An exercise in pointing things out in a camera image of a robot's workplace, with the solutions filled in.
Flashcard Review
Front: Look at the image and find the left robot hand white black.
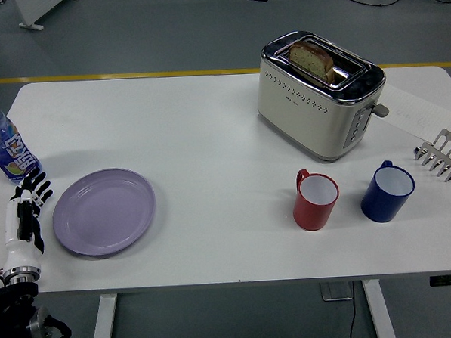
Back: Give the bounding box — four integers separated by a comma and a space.
0, 167, 58, 271

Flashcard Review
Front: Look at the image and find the purple round plate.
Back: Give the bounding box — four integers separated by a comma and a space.
49, 165, 159, 261

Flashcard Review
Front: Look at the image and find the blue labelled drink bottle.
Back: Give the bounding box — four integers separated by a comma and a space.
0, 91, 44, 188

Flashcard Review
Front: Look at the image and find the white table leg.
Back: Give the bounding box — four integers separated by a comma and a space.
359, 278, 398, 338
86, 293, 120, 338

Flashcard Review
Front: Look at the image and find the white furniture base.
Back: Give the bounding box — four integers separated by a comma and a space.
11, 0, 84, 33

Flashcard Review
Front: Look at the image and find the red mug white inside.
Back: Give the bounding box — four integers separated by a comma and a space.
290, 166, 342, 233

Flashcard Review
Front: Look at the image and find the cream and chrome toaster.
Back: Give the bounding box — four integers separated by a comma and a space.
252, 25, 393, 166

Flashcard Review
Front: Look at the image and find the grey box under table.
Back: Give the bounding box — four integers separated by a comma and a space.
318, 281, 355, 302

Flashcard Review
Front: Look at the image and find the brown bread slice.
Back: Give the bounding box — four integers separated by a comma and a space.
287, 39, 336, 85

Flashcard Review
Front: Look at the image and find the blue mug white inside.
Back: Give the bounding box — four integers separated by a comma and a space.
357, 158, 418, 225

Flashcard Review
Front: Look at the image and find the white paper sheet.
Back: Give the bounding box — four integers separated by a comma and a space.
375, 79, 451, 141

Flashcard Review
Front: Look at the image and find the silver metal toast rack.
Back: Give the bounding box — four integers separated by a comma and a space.
412, 128, 451, 185

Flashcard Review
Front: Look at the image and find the thin black cable under table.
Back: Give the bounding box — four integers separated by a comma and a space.
344, 299, 358, 338

